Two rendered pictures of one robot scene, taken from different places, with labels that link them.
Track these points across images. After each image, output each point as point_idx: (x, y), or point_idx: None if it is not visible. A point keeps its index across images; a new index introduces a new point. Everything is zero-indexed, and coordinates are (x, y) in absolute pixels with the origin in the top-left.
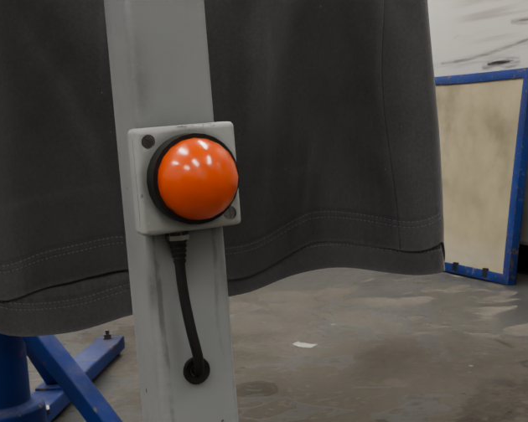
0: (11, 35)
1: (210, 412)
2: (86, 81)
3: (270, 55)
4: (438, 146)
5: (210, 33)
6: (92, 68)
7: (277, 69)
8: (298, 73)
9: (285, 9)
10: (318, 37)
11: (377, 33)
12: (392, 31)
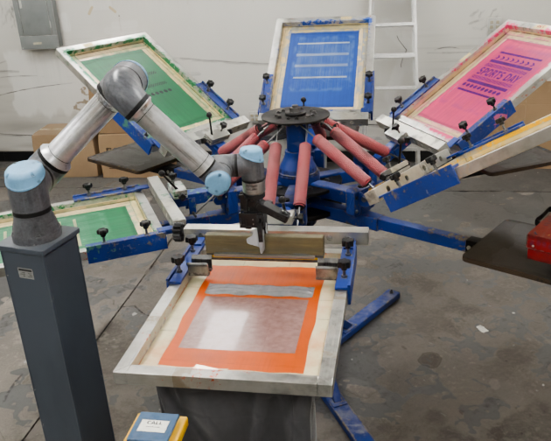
0: (188, 423)
1: None
2: (206, 435)
3: (257, 437)
4: None
5: (240, 430)
6: (207, 433)
7: (261, 438)
8: (268, 439)
9: (262, 426)
10: (274, 432)
11: (291, 436)
12: (296, 437)
